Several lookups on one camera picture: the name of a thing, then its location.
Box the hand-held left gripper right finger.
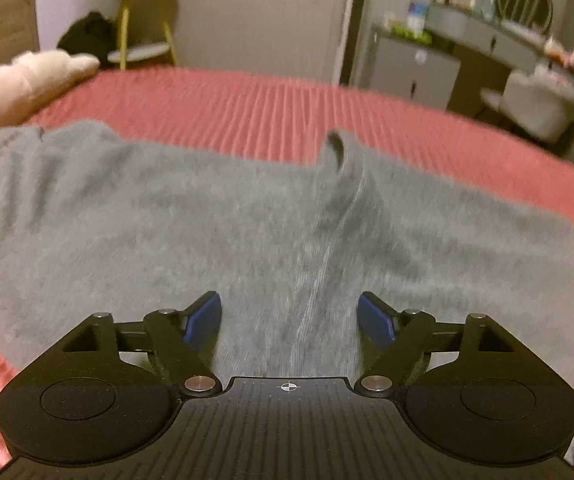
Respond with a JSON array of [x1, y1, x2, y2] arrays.
[[356, 291, 518, 399]]

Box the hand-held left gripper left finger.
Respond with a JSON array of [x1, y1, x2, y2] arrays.
[[59, 291, 224, 399]]

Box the grey sweat pants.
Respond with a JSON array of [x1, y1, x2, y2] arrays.
[[0, 119, 574, 468]]

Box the pink ribbed blanket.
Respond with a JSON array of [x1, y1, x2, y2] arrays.
[[0, 66, 574, 480]]

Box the grey cabinet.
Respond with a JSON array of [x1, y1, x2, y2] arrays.
[[368, 25, 462, 112]]

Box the grey upholstered chair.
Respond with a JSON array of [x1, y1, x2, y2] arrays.
[[481, 66, 574, 144]]

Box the green item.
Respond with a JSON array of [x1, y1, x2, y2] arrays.
[[391, 26, 434, 42]]

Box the grey dressing table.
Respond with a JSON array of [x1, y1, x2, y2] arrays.
[[424, 2, 574, 113]]

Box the black bag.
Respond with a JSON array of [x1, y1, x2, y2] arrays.
[[57, 10, 118, 67]]

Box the blue and white box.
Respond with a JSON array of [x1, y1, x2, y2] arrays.
[[406, 0, 430, 34]]

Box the yellow side table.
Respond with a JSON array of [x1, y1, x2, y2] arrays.
[[101, 0, 178, 71]]

